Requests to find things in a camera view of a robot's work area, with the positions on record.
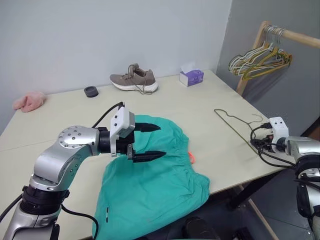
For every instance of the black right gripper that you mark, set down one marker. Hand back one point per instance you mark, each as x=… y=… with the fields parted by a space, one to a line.
x=268 y=146

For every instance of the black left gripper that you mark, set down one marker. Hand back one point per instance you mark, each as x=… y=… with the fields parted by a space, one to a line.
x=122 y=146

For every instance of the green shorts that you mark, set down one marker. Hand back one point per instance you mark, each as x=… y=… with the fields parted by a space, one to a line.
x=150 y=187

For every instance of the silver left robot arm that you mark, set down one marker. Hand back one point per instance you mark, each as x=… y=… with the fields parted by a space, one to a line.
x=50 y=160

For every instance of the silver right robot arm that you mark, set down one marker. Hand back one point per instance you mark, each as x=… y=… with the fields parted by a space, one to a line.
x=303 y=150

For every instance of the brown sneaker with white sole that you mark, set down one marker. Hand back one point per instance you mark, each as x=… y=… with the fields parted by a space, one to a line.
x=140 y=78

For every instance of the wooden table leg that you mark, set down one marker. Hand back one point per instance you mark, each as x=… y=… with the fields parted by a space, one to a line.
x=260 y=215

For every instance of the purple tissue box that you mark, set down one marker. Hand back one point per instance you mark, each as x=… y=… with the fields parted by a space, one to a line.
x=192 y=78

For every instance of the bunch of hangers on rack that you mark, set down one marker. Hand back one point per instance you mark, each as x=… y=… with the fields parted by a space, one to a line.
x=275 y=65

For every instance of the dark rounded shape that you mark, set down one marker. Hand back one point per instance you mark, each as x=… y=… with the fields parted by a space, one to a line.
x=197 y=228

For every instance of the wooden clothes rack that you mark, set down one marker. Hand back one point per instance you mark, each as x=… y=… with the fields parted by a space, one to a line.
x=300 y=36

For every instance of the pink fluffy slipper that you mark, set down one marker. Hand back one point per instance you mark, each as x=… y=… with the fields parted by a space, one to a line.
x=30 y=101

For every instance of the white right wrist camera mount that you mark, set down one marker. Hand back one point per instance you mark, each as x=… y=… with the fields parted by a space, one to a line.
x=280 y=126

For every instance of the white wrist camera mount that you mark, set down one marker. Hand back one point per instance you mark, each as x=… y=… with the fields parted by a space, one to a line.
x=280 y=126
x=120 y=122

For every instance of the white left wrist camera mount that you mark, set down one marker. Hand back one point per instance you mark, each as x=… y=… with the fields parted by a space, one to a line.
x=120 y=122

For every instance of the black table frame strut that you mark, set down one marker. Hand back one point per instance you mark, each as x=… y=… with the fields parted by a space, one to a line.
x=247 y=191

